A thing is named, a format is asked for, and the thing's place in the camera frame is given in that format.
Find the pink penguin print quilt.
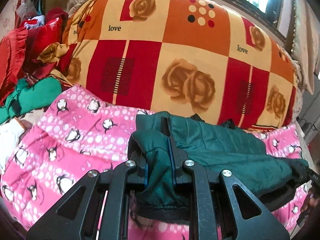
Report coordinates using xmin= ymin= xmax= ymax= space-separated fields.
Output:
xmin=1 ymin=86 xmax=302 ymax=229

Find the red orange rose blanket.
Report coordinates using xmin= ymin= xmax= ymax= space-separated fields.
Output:
xmin=62 ymin=0 xmax=297 ymax=131

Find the beige curtain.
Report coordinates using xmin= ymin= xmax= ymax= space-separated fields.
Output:
xmin=292 ymin=0 xmax=319 ymax=94

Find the right hand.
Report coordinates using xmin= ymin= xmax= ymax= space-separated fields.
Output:
xmin=300 ymin=187 xmax=319 ymax=213

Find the green cloth garment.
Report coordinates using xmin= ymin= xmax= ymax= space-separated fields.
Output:
xmin=1 ymin=77 xmax=62 ymax=124

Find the clear plastic bag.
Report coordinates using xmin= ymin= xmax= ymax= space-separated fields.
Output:
xmin=16 ymin=0 xmax=37 ymax=21

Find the white floral sheet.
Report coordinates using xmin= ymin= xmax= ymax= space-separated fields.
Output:
xmin=0 ymin=107 xmax=47 ymax=175

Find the red ruffled pillow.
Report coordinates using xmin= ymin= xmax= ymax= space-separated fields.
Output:
xmin=1 ymin=27 xmax=28 ymax=106

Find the red cloth pile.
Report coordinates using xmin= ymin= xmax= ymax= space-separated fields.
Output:
xmin=17 ymin=8 xmax=71 ymax=83

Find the dark green puffer jacket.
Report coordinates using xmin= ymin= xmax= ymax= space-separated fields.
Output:
xmin=128 ymin=112 xmax=309 ymax=222

